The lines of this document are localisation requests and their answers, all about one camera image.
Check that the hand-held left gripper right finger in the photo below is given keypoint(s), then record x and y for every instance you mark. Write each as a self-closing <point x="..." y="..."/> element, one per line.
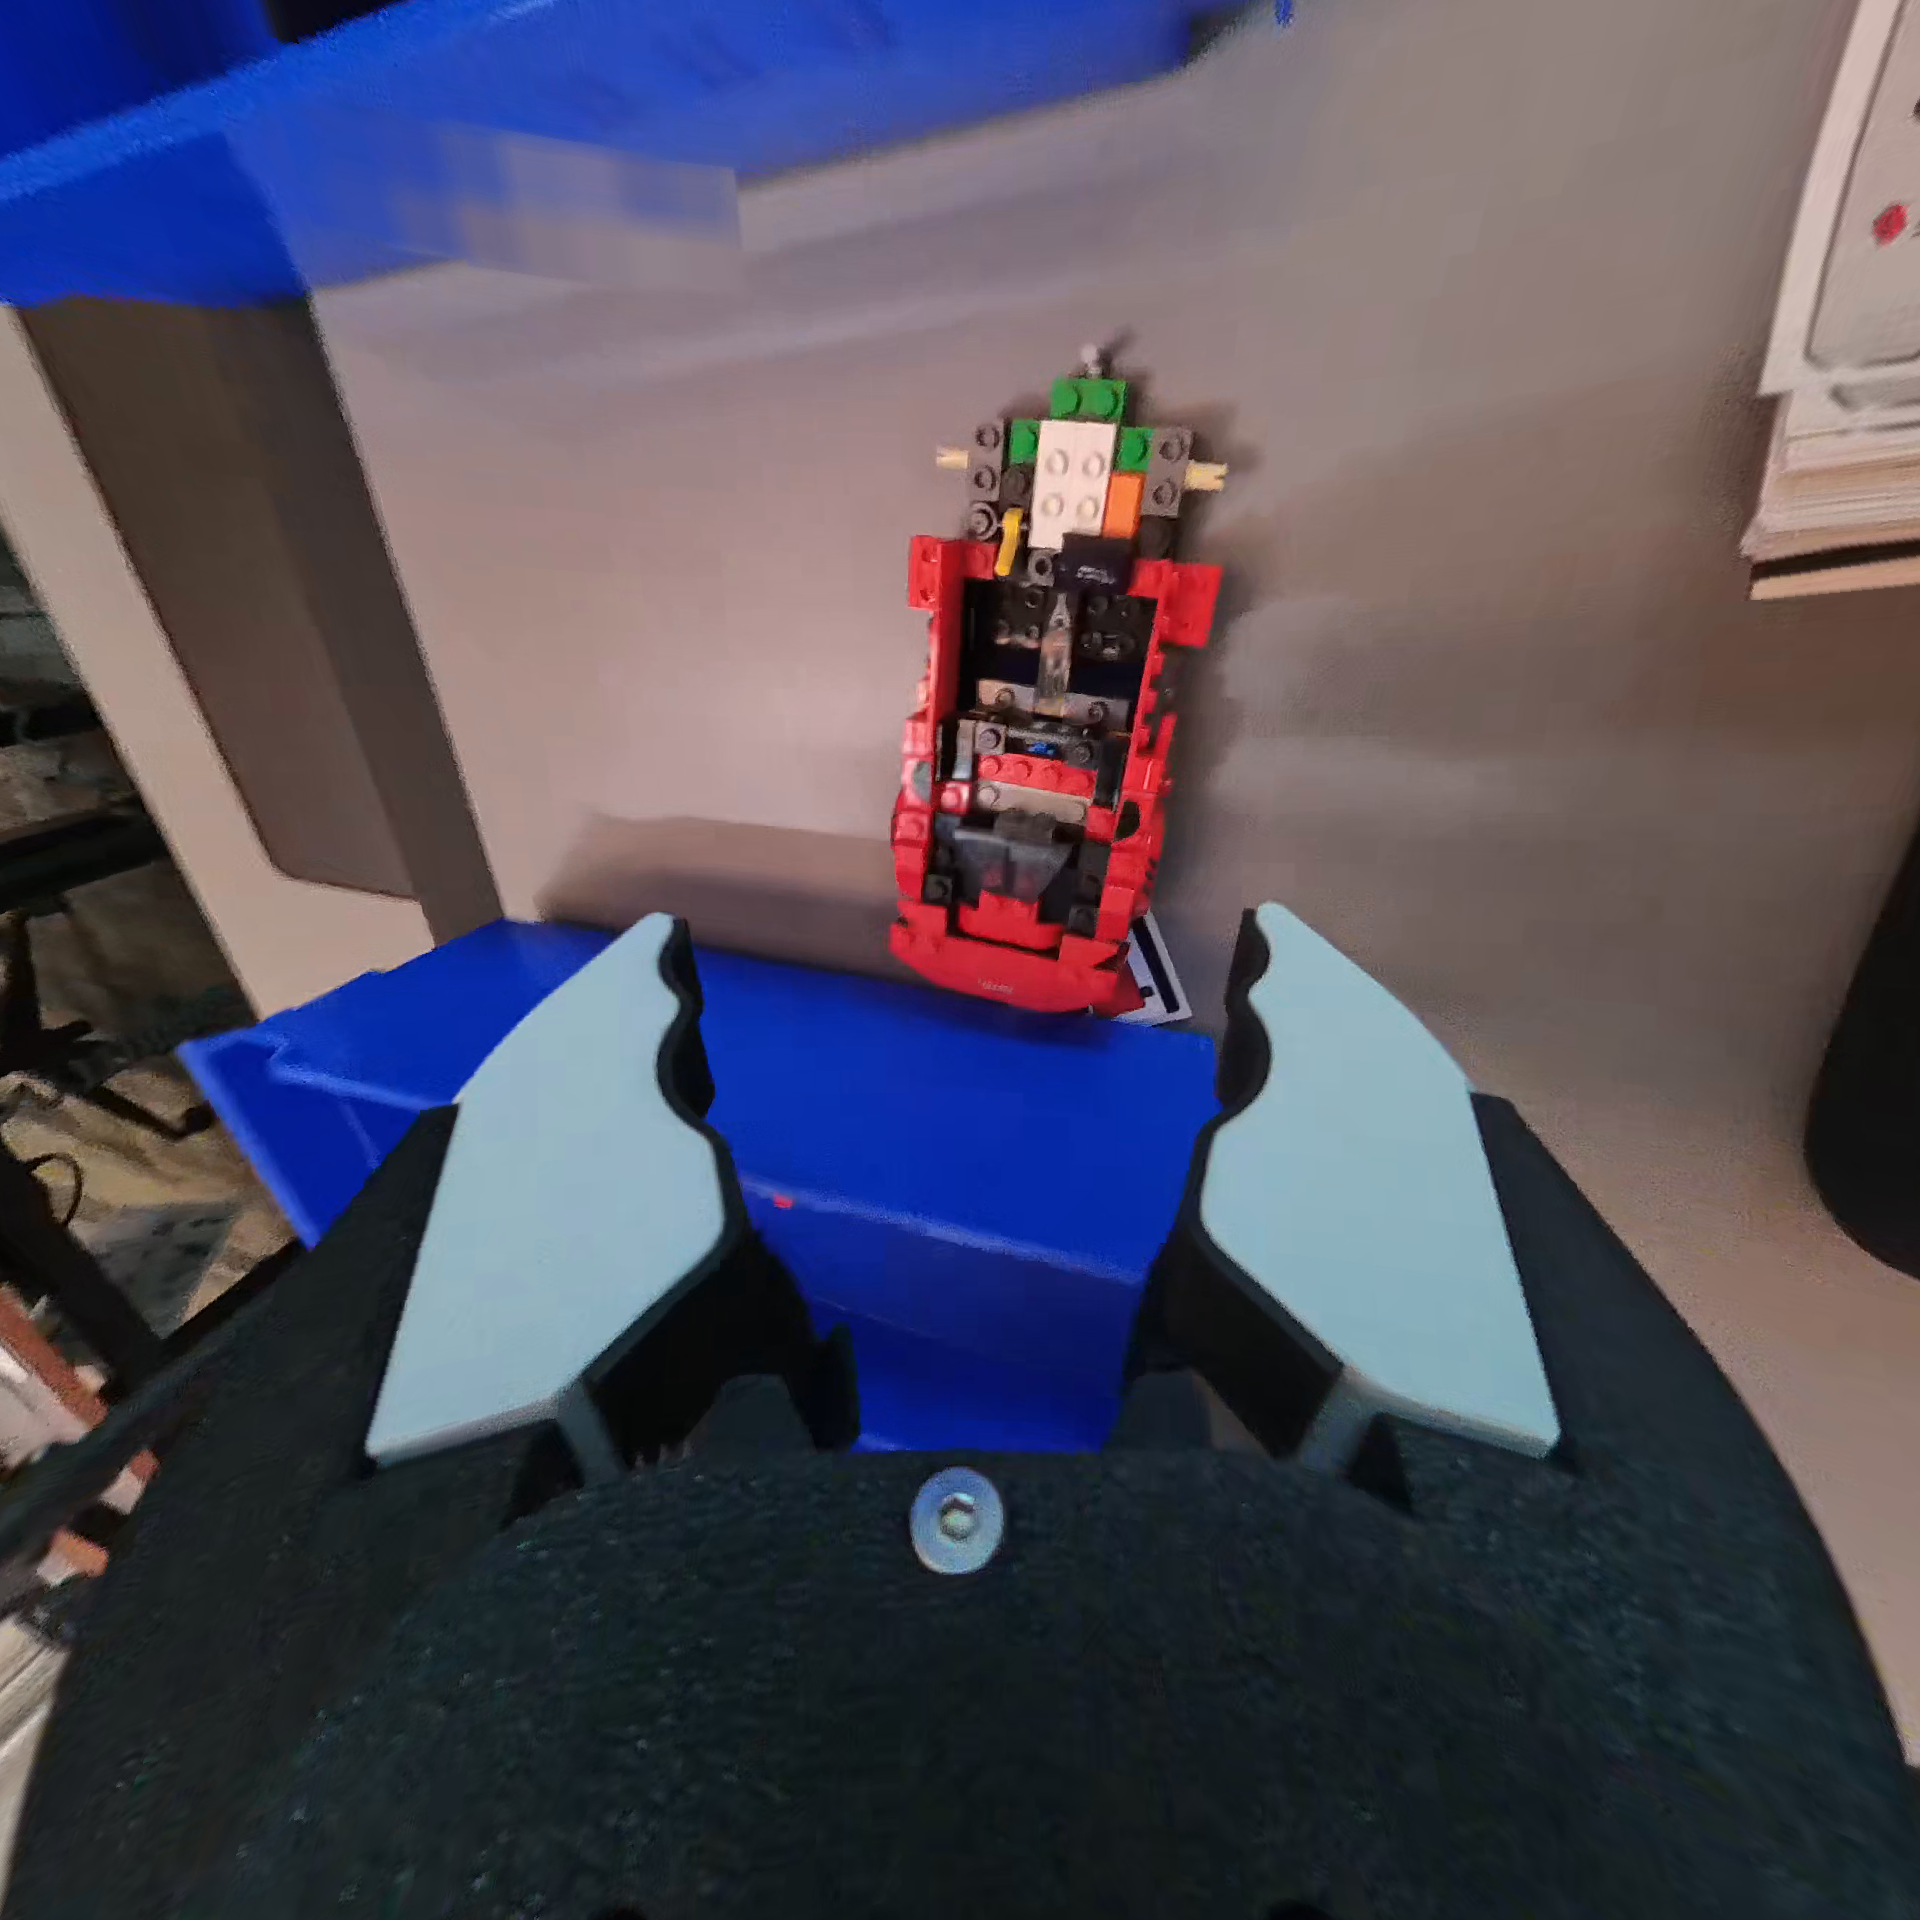
<point x="1350" y="1202"/>

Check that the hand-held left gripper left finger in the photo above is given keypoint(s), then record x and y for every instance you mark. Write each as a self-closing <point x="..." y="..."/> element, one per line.
<point x="557" y="1202"/>

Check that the red toy brick car chassis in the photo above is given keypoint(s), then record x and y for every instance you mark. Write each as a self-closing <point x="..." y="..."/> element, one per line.
<point x="990" y="960"/>

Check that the blue plastic bin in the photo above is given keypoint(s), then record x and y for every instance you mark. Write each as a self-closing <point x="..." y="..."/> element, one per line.
<point x="961" y="1109"/>
<point x="149" y="181"/>

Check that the white printed card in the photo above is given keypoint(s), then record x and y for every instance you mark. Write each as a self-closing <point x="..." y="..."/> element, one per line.
<point x="1158" y="975"/>

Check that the black rounded object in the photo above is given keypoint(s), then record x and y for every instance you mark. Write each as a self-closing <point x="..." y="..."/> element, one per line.
<point x="1881" y="1079"/>

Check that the open instruction booklet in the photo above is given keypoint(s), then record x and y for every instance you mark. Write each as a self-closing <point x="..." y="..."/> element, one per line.
<point x="1846" y="375"/>

